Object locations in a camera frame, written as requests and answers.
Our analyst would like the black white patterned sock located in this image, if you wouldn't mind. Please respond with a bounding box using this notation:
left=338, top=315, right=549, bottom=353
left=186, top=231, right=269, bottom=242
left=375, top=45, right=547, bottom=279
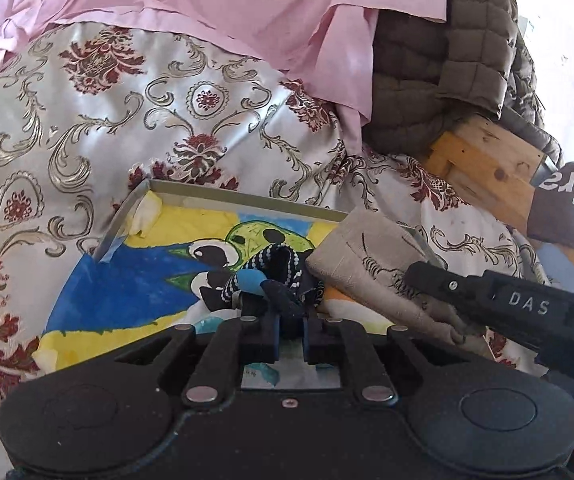
left=194, top=244, right=325, bottom=318

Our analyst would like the grey printed sock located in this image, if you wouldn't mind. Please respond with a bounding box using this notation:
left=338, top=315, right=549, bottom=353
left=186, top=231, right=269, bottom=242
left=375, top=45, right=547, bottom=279
left=306, top=209, right=492, bottom=359

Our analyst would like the dark brown printed cloth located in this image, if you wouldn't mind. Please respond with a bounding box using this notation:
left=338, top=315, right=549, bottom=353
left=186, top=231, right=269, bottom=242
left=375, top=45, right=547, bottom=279
left=526, top=162, right=574, bottom=249

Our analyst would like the floral satin bedspread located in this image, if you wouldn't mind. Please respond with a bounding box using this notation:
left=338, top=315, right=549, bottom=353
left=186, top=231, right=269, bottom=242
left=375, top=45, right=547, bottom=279
left=0, top=22, right=553, bottom=480

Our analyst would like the brown quilted jacket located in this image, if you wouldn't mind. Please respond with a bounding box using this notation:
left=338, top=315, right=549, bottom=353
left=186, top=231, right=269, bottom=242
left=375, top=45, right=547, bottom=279
left=362, top=0, right=562, bottom=165

